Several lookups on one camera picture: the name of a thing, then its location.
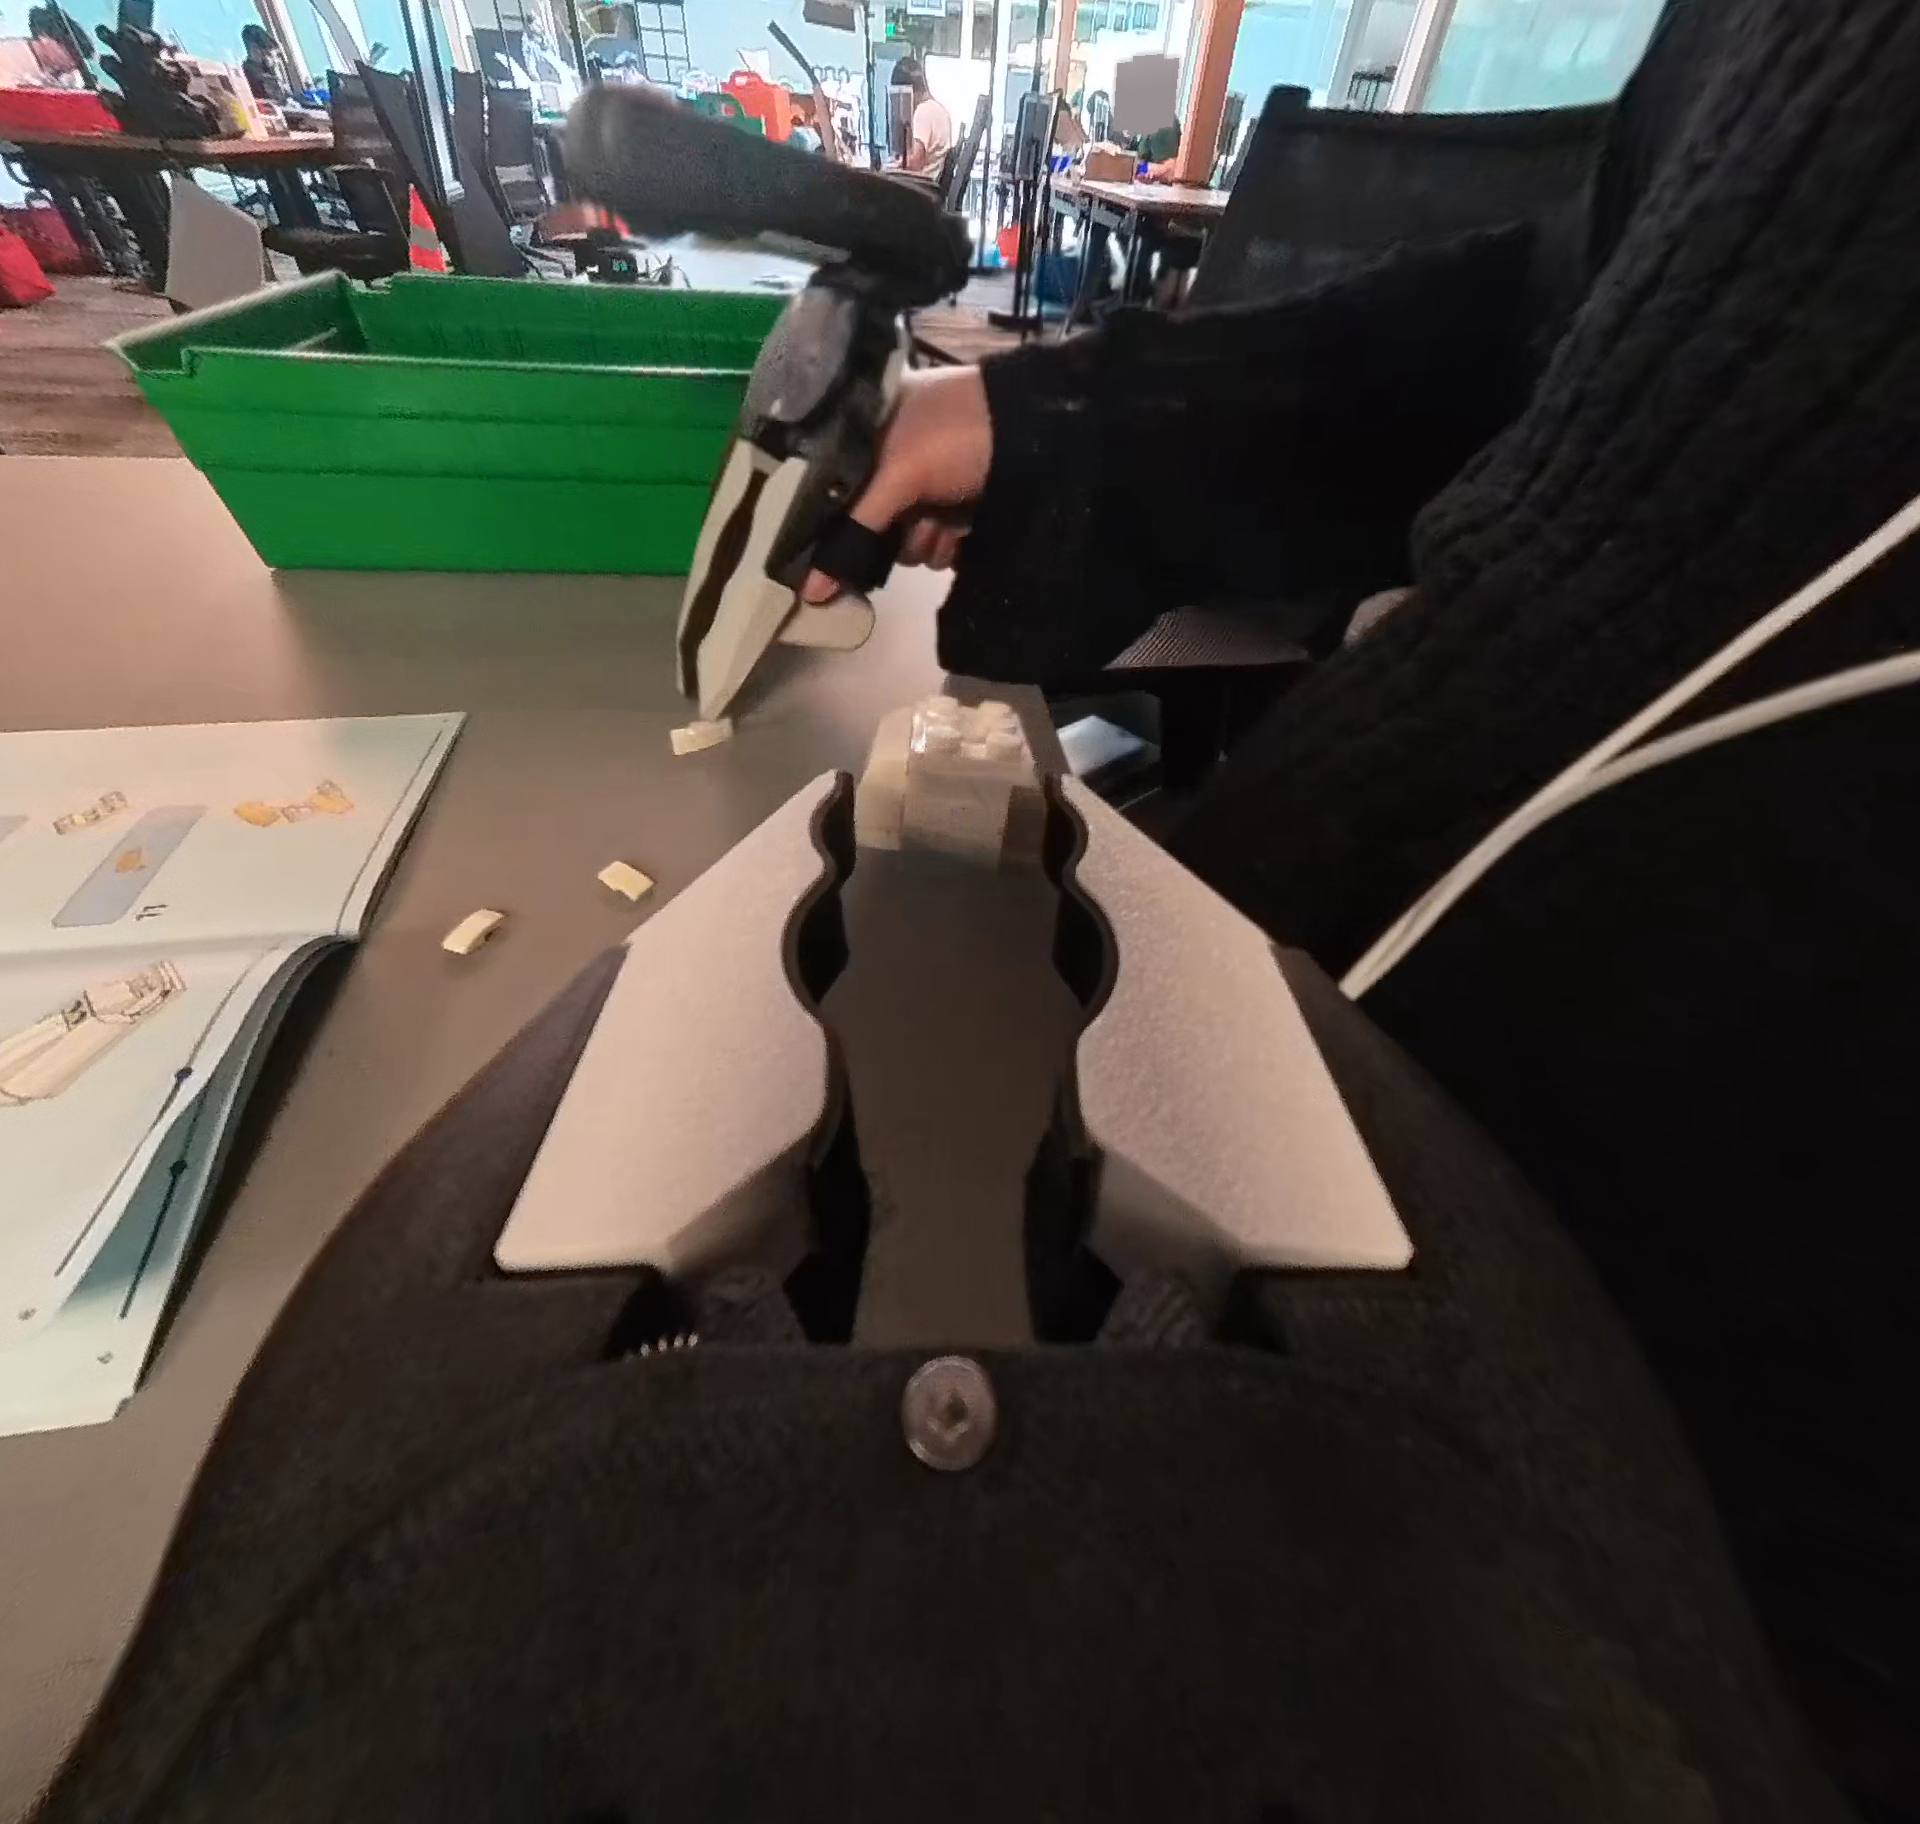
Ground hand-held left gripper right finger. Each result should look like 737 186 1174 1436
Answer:
1054 779 1415 1277

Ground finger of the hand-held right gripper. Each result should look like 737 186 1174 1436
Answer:
678 436 773 697
703 466 818 723

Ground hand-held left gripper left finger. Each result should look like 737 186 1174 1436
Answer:
496 774 839 1273

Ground white toy brick assembly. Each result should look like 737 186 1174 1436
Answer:
856 695 1043 866

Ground green plastic bin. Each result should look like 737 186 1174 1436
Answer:
105 271 798 576

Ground person's right hand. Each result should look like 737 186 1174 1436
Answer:
802 360 1000 611

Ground person's torso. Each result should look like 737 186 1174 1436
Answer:
1170 0 1920 1824

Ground pale blue instruction booklet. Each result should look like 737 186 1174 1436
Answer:
0 714 468 1436

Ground white cardboard sheet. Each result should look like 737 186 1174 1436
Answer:
163 174 273 314

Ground red bag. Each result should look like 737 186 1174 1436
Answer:
0 196 93 308

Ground white cable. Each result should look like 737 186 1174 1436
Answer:
1340 495 1920 1001

